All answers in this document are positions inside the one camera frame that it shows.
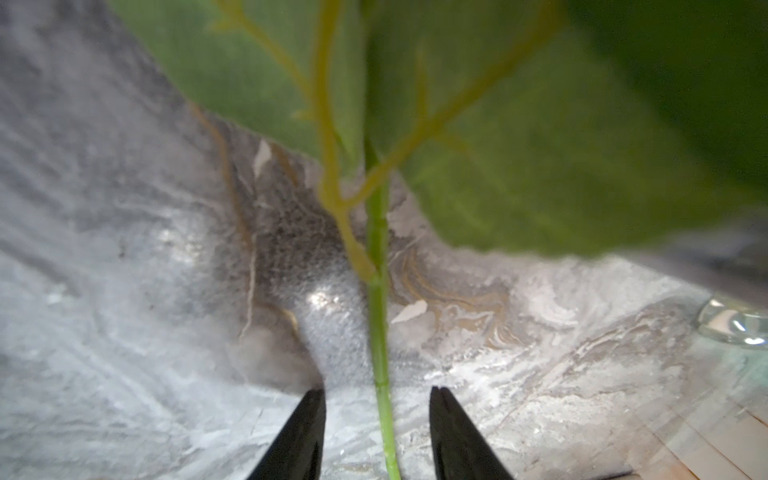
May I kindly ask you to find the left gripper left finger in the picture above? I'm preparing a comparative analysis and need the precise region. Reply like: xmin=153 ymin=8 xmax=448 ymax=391
xmin=247 ymin=389 xmax=326 ymax=480

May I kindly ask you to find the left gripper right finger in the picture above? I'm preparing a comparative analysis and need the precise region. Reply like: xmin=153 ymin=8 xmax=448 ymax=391
xmin=429 ymin=386 xmax=514 ymax=480

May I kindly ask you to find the pink rose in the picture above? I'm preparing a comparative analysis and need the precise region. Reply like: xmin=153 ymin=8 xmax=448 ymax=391
xmin=112 ymin=1 xmax=767 ymax=478

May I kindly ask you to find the yellow ruffled vase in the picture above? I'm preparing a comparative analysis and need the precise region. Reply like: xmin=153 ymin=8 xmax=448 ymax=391
xmin=697 ymin=294 xmax=767 ymax=349

